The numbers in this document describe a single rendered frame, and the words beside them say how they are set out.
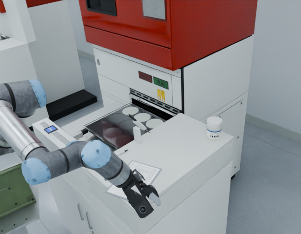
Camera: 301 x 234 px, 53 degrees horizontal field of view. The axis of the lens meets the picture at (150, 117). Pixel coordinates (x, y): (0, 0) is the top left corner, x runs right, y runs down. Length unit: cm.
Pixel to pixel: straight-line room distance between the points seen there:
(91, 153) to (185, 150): 63
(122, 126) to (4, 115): 81
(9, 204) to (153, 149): 67
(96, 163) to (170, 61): 80
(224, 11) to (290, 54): 128
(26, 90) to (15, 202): 53
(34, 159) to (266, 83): 255
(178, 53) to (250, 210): 141
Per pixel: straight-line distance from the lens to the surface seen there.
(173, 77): 161
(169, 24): 145
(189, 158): 135
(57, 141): 159
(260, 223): 241
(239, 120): 228
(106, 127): 173
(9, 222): 148
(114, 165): 89
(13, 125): 102
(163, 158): 135
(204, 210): 158
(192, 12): 154
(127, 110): 185
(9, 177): 141
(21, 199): 149
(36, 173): 88
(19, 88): 120
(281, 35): 291
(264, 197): 258
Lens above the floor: 183
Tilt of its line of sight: 32 degrees down
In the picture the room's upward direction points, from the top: 5 degrees counter-clockwise
